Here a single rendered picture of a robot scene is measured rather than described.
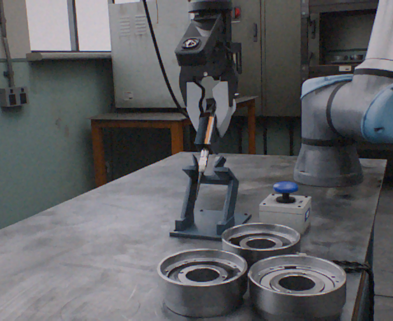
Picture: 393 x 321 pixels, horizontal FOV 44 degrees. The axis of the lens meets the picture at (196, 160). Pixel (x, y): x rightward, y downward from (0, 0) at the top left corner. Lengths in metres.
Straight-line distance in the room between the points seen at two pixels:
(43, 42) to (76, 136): 0.56
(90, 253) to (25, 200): 1.93
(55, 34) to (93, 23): 0.39
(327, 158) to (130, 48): 2.11
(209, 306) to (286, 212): 0.28
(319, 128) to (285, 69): 3.36
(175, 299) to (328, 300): 0.16
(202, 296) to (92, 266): 0.22
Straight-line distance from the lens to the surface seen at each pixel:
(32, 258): 0.77
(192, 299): 0.55
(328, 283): 0.58
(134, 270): 0.69
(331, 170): 1.08
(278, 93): 4.46
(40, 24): 2.92
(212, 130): 0.78
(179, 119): 2.62
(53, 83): 2.83
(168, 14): 2.92
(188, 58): 0.71
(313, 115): 1.08
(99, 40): 3.37
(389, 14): 1.03
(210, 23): 0.76
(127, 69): 3.04
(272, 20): 4.47
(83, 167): 3.04
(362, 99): 0.98
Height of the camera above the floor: 1.07
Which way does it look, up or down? 11 degrees down
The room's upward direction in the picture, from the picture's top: 2 degrees counter-clockwise
